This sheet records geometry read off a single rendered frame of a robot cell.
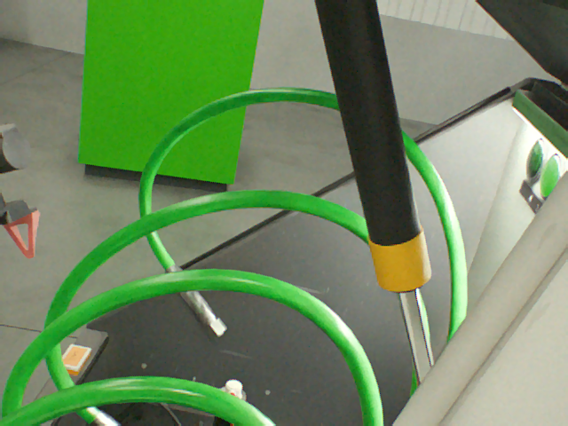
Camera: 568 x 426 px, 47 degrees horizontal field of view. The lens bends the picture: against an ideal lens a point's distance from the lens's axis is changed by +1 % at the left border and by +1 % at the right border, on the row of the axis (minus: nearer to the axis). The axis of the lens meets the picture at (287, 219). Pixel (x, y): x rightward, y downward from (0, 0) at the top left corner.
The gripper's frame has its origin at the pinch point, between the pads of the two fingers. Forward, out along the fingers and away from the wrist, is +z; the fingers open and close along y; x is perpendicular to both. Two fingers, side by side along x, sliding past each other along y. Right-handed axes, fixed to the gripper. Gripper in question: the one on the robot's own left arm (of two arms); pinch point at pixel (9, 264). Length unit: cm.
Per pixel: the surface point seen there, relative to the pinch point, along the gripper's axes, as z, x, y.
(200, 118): -17, -49, -18
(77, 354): 11.8, -15.8, -10.3
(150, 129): 8, 125, 265
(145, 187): -11.0, -39.6, -17.0
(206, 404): -5, -61, -52
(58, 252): 45, 132, 162
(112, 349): 16.1, -14.3, -1.3
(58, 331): -8, -48, -46
